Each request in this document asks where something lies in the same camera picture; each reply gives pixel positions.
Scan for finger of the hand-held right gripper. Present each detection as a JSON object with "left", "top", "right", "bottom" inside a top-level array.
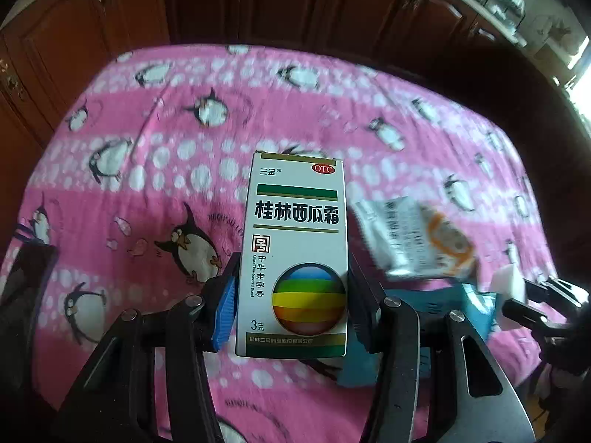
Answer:
[
  {"left": 524, "top": 277, "right": 580, "bottom": 305},
  {"left": 501, "top": 300, "right": 568, "bottom": 335}
]

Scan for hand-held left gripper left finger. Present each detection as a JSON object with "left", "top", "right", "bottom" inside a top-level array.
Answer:
[{"left": 58, "top": 249, "right": 243, "bottom": 443}]

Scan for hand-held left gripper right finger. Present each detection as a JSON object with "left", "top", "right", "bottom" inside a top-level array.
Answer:
[{"left": 346, "top": 254, "right": 536, "bottom": 443}]

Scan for white paper tissue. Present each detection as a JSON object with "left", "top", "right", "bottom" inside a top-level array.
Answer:
[{"left": 490, "top": 265, "right": 529, "bottom": 303}]

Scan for white medicine box rainbow ball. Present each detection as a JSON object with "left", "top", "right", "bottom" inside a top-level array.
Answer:
[{"left": 235, "top": 150, "right": 349, "bottom": 359}]

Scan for blue plastic packet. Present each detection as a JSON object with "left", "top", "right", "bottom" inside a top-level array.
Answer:
[{"left": 337, "top": 281, "right": 502, "bottom": 388}]

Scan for silver orange sachet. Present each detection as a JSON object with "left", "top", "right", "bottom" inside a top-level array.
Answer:
[{"left": 353, "top": 198, "right": 476, "bottom": 280}]

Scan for pink penguin print blanket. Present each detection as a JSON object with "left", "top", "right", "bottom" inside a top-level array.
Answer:
[{"left": 0, "top": 44, "right": 566, "bottom": 443}]

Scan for dark wooden kitchen cabinets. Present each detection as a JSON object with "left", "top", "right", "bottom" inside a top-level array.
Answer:
[{"left": 416, "top": 0, "right": 591, "bottom": 97}]

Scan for brown wooden base cabinets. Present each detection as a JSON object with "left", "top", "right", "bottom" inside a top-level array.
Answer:
[{"left": 0, "top": 0, "right": 522, "bottom": 158}]

